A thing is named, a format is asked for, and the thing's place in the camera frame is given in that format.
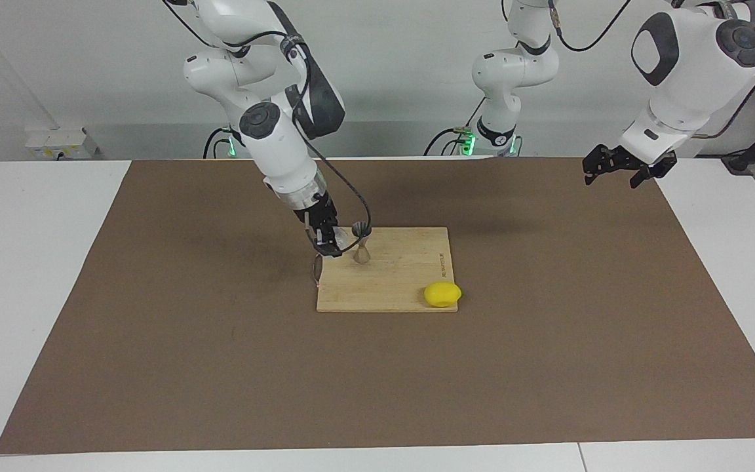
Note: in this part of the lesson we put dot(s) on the bamboo cutting board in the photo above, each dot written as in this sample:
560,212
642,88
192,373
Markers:
384,282

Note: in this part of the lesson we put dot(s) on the white power strip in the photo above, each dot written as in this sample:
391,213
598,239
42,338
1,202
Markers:
63,141

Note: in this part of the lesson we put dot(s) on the steel double jigger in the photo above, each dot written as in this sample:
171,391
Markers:
362,252

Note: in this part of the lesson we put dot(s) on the yellow lemon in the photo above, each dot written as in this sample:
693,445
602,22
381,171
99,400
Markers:
443,295

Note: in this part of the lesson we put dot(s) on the small clear glass cup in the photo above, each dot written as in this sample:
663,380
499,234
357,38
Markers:
342,237

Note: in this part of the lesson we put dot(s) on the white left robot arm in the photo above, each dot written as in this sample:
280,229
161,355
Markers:
685,72

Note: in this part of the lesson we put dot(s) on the brown table mat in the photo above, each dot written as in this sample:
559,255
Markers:
377,380

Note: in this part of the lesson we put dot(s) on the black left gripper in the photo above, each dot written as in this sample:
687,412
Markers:
626,157

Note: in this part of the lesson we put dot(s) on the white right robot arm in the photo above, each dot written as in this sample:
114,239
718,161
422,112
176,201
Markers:
279,151

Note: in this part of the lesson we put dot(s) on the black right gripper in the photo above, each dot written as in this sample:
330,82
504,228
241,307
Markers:
315,211

